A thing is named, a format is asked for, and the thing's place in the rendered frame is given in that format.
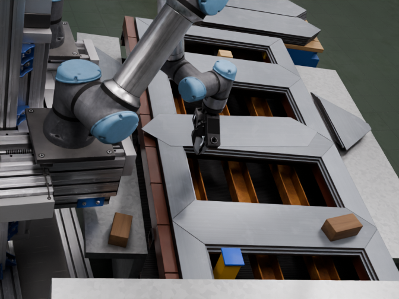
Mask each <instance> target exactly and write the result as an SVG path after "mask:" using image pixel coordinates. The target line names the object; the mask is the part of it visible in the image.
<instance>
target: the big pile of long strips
mask: <svg viewBox="0 0 399 299"><path fill-rule="evenodd" d="M306 13H307V11H306V10H305V9H303V8H301V7H300V6H298V5H296V4H294V3H292V2H290V1H288V0H228V2H227V4H226V6H225V7H224V8H223V9H222V10H221V11H220V12H217V14H216V15H206V17H205V18H204V19H203V20H202V21H197V22H194V23H193V24H192V26H200V27H208V28H216V29H220V30H228V31H236V32H241V33H248V34H256V35H261V36H269V37H276V38H281V39H282V41H283V43H284V44H292V45H296V46H305V45H307V44H308V43H309V42H311V41H312V40H313V39H315V38H316V36H317V35H318V34H319V33H320V31H321V30H320V29H319V28H317V27H315V26H313V25H312V24H309V23H307V22H306V21H305V20H306Z"/></svg>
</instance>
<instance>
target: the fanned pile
mask: <svg viewBox="0 0 399 299"><path fill-rule="evenodd" d="M94 48H95V50H96V52H97V55H98V57H99V60H100V61H99V68H100V69H101V73H102V76H101V77H100V80H101V82H103V81H104V80H105V79H112V78H113V77H114V76H115V74H116V73H117V71H118V70H119V68H120V67H121V65H120V62H118V61H117V60H115V59H114V58H112V57H111V56H109V55H107V54H106V53H104V52H103V51H101V50H100V49H98V48H97V47H95V46H94Z"/></svg>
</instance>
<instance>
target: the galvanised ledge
mask: <svg viewBox="0 0 399 299"><path fill-rule="evenodd" d="M83 39H91V40H92V42H93V44H94V46H95V47H97V48H98V49H100V50H101V51H103V52H104V53H106V54H107V55H109V56H111V57H112V58H114V59H115V60H117V61H118V62H120V65H122V58H121V50H120V45H119V38H117V37H108V36H99V35H95V34H86V33H77V36H76V41H82V40H83ZM116 212H118V213H121V214H127V215H132V216H133V217H132V223H131V229H130V233H129V239H128V242H127V245H126V247H120V246H115V245H111V244H108V241H109V236H110V231H111V228H112V223H113V219H114V216H115V213H116ZM83 229H84V258H95V259H146V258H147V255H148V251H147V243H146V238H145V229H144V221H143V212H142V207H141V199H140V190H139V185H138V177H137V168H136V163H135V164H134V168H133V171H132V175H131V176H121V180H120V183H119V187H118V192H117V195H116V196H111V197H110V201H109V204H108V205H103V206H94V207H86V208H83Z"/></svg>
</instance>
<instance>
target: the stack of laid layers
mask: <svg viewBox="0 0 399 299"><path fill-rule="evenodd" d="M184 41H186V42H194V43H203V44H211V45H216V46H224V47H233V48H238V49H246V50H255V51H260V52H265V53H266V54H267V57H268V59H269V61H270V63H274V64H278V63H277V61H276V59H275V57H274V55H273V53H272V51H271V49H270V47H269V46H265V45H260V44H252V43H244V42H236V41H231V40H223V39H214V38H209V37H201V36H193V35H188V34H186V35H184ZM167 79H168V82H169V87H170V92H171V95H172V100H173V105H174V108H175V114H177V112H176V107H175V103H174V99H173V94H172V90H171V86H170V81H173V80H172V79H171V78H170V77H168V76H167ZM173 82H174V81H173ZM232 88H235V89H241V90H251V91H261V92H267V93H277V94H285V96H286V99H287V101H288V103H289V105H290V107H291V110H292V112H293V114H294V116H295V118H296V120H297V121H298V122H300V123H302V124H304V125H306V123H305V121H304V119H303V117H302V115H301V113H300V110H299V108H298V106H297V104H296V102H295V100H294V98H293V96H292V94H291V91H290V89H289V88H287V87H278V86H272V85H262V84H253V83H247V82H237V81H234V82H233V85H232ZM146 92H147V98H148V105H149V109H150V115H151V119H153V118H154V117H153V111H152V108H151V101H150V95H149V91H148V87H147V88H146ZM154 139H155V143H156V149H157V156H158V159H159V166H160V172H161V179H162V183H163V189H164V196H165V200H166V206H167V213H168V217H169V223H170V229H171V233H172V240H173V247H174V250H175V257H176V263H177V267H178V274H179V279H183V278H182V272H181V266H180V261H179V255H178V249H177V245H176V239H175V232H174V229H173V222H172V216H171V212H170V206H169V200H168V196H167V190H166V184H165V179H164V173H163V167H162V161H161V156H160V150H159V144H158V140H157V138H156V137H154ZM333 144H334V143H333V142H332V141H330V140H329V139H327V138H326V137H324V136H322V135H321V134H319V133H317V134H316V135H315V137H314V138H313V140H312V141H311V143H310V144H309V146H308V147H218V148H209V149H207V150H206V151H204V152H203V153H202V154H200V155H204V156H213V157H229V158H244V159H253V160H268V161H283V162H292V163H307V164H316V165H317V167H318V169H319V171H320V174H321V176H322V178H323V180H324V182H325V184H326V187H327V189H328V191H329V193H330V195H331V197H332V200H333V202H334V204H335V207H338V208H345V206H344V204H343V202H342V200H341V198H340V195H339V194H338V192H337V189H336V187H335V185H334V183H333V181H332V179H331V176H330V174H329V172H328V170H327V168H326V166H325V164H324V162H323V160H322V156H323V155H324V154H325V153H326V152H327V151H328V150H329V149H330V147H331V146H332V145H333ZM183 150H184V153H185V158H186V163H187V166H188V171H189V176H190V180H191V185H192V190H193V193H194V198H195V200H196V196H195V191H194V186H193V183H192V178H191V173H190V170H189V165H188V160H187V157H186V155H187V154H189V155H196V153H195V151H194V148H193V147H192V146H183ZM205 248H206V251H207V256H208V261H209V264H210V269H211V274H212V277H213V279H214V274H213V269H212V266H211V261H210V256H209V253H212V254H221V248H240V251H241V254H242V255H292V256H345V257H359V259H360V261H361V264H362V266H363V268H364V270H365V272H366V274H367V277H368V279H369V280H370V281H379V279H378V277H377V275H376V272H375V270H374V268H373V266H372V264H371V262H370V260H369V258H368V256H367V253H366V251H365V249H361V248H339V247H296V246H253V245H231V244H205Z"/></svg>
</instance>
